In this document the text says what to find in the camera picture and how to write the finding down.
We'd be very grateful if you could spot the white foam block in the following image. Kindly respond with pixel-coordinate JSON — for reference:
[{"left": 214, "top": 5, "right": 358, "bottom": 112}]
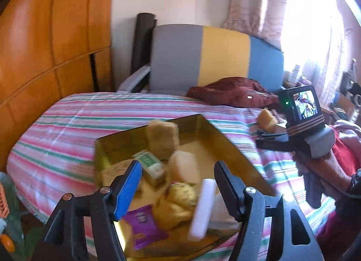
[{"left": 188, "top": 178, "right": 241, "bottom": 242}]

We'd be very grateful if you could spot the purple snack packet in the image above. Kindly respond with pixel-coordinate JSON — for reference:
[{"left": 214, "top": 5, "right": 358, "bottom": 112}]
[{"left": 122, "top": 205, "right": 169, "bottom": 250}]

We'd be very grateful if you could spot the yellow plush toy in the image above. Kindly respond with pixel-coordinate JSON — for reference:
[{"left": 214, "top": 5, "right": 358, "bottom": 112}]
[{"left": 152, "top": 182, "right": 197, "bottom": 231}]

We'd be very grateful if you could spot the pale round sponge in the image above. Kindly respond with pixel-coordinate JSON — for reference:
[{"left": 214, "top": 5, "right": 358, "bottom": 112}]
[{"left": 168, "top": 150, "right": 201, "bottom": 185}]

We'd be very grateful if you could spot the green white small box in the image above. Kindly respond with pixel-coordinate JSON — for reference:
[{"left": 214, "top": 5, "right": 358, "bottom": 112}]
[{"left": 133, "top": 150, "right": 167, "bottom": 187}]

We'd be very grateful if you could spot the tan sponge block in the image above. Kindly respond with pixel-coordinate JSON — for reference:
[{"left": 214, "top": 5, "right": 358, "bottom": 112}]
[{"left": 146, "top": 120, "right": 180, "bottom": 160}]

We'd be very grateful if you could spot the person right hand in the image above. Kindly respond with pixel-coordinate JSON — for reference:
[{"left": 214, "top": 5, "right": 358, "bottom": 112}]
[{"left": 292, "top": 151, "right": 351, "bottom": 200}]

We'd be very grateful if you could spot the red cloth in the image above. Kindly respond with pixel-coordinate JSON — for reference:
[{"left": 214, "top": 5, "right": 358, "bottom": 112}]
[{"left": 316, "top": 133, "right": 360, "bottom": 259}]

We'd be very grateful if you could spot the striped bed cover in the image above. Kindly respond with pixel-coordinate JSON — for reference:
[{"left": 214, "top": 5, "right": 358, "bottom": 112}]
[{"left": 7, "top": 93, "right": 335, "bottom": 232}]

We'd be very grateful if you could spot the dark red jacket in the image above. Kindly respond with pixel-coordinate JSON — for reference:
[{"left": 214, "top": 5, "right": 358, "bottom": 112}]
[{"left": 187, "top": 77, "right": 280, "bottom": 108}]

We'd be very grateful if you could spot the gold tin tray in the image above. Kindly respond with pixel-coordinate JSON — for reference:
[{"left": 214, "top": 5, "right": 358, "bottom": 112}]
[{"left": 94, "top": 114, "right": 275, "bottom": 260}]

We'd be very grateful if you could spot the pink patterned curtain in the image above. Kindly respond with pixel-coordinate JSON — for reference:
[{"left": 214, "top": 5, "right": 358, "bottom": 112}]
[{"left": 223, "top": 0, "right": 287, "bottom": 49}]

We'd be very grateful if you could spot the grey yellow blue headboard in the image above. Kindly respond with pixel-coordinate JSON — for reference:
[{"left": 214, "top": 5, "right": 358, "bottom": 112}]
[{"left": 149, "top": 24, "right": 284, "bottom": 95}]

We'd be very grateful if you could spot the black rolled mat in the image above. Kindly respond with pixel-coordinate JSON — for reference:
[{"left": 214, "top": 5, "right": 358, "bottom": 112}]
[{"left": 130, "top": 12, "right": 157, "bottom": 74}]

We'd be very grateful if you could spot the orange wooden wardrobe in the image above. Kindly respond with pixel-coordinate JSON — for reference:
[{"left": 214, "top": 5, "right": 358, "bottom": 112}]
[{"left": 1, "top": 0, "right": 115, "bottom": 168}]

